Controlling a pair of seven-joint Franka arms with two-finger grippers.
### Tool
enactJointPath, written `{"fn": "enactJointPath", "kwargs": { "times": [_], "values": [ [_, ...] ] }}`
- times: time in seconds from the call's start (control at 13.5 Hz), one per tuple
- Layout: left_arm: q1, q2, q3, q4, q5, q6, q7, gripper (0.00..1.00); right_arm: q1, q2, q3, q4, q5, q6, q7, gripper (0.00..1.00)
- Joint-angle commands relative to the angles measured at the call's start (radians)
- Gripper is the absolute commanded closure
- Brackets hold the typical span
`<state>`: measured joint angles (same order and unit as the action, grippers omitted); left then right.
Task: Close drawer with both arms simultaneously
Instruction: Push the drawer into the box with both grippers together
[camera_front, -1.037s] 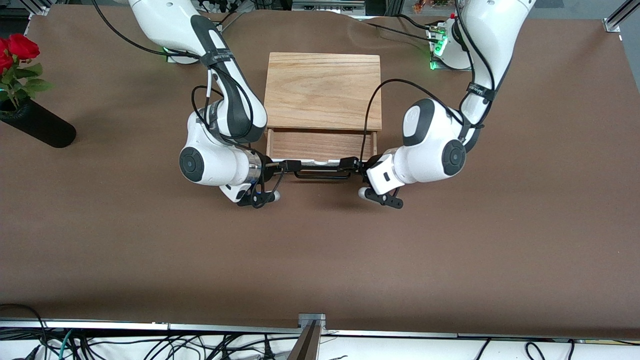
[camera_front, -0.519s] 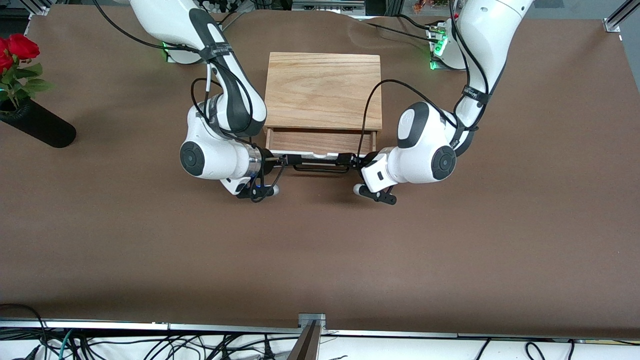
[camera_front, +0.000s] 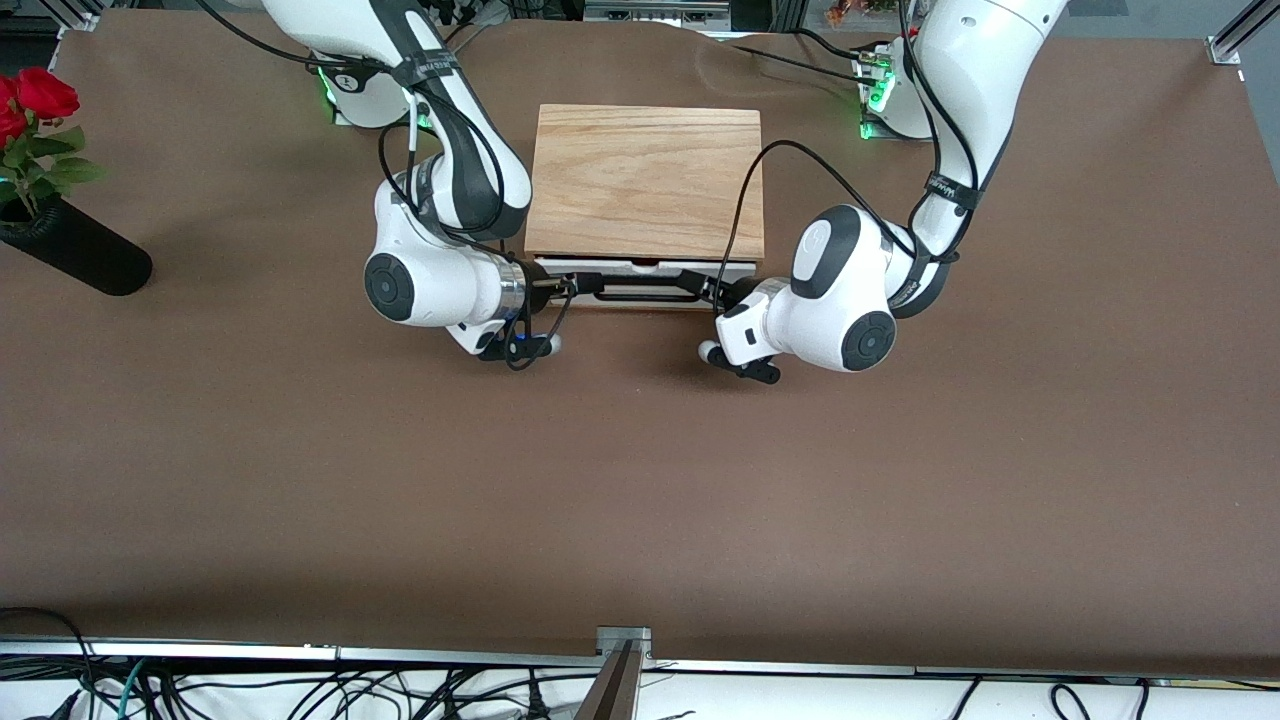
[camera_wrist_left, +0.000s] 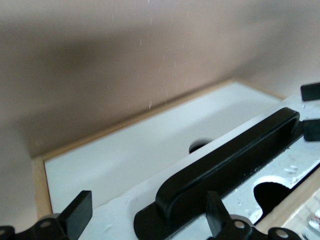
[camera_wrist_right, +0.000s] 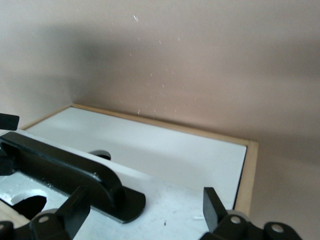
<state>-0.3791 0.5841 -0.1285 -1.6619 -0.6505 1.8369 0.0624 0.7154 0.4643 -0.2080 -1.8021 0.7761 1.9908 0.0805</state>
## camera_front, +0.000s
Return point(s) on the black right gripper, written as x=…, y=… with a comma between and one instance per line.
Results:
x=546, y=286

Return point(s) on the grey metal mounting bracket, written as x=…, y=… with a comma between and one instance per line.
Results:
x=624, y=640

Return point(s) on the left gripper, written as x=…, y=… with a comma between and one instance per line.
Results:
x=727, y=292

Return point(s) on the light wooden drawer cabinet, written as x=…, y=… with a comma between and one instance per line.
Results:
x=645, y=180

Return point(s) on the black ribbed vase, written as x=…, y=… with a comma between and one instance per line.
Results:
x=80, y=255

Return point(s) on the aluminium table edge rail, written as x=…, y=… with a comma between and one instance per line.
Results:
x=250, y=652

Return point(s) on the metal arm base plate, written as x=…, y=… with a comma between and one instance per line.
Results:
x=425, y=122
x=868, y=130

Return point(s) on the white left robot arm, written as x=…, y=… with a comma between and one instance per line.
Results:
x=850, y=300

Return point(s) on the aluminium frame in background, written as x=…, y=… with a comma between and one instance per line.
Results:
x=655, y=10

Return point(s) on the aluminium corner profile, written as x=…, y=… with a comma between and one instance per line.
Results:
x=75, y=12

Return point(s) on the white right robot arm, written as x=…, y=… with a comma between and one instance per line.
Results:
x=430, y=290

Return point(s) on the aluminium profile strut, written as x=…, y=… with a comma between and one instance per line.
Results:
x=612, y=690

